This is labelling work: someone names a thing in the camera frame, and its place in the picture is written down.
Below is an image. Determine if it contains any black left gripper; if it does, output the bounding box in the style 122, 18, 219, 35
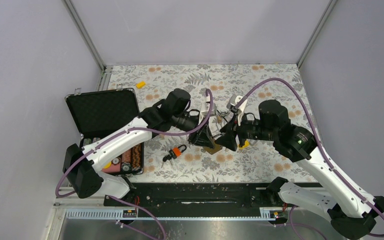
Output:
172, 111, 216, 149

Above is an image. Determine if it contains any large brass padlock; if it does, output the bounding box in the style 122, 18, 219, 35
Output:
202, 141, 223, 155

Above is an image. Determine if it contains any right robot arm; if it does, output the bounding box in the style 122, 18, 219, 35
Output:
215, 100, 384, 240

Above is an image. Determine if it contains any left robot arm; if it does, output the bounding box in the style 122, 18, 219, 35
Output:
55, 88, 214, 206

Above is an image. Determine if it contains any grey marker yellow cap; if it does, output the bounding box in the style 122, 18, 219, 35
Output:
238, 139, 251, 149

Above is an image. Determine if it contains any floral table cloth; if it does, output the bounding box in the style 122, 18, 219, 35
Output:
108, 64, 315, 183

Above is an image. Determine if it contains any small orange black padlock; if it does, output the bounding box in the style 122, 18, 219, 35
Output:
161, 144, 188, 168

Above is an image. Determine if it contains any yellow block near case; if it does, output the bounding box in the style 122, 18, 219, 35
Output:
136, 81, 146, 89

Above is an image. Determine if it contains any black poker chip case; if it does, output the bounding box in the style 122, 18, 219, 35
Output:
65, 88, 145, 176

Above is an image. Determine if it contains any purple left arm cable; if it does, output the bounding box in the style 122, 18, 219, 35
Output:
55, 88, 214, 198

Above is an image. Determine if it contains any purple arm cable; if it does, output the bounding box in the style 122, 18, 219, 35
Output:
55, 88, 214, 198
236, 77, 384, 238

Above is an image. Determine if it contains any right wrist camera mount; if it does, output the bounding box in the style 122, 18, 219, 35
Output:
226, 94, 248, 126

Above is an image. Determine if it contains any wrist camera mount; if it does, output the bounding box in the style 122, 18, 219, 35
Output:
226, 94, 248, 126
198, 96, 217, 123

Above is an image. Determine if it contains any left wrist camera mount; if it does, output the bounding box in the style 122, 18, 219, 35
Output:
198, 96, 217, 123

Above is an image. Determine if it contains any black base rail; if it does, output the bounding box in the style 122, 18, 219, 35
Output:
123, 183, 284, 219

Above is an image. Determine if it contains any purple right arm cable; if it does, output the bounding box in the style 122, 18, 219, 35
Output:
236, 77, 384, 238

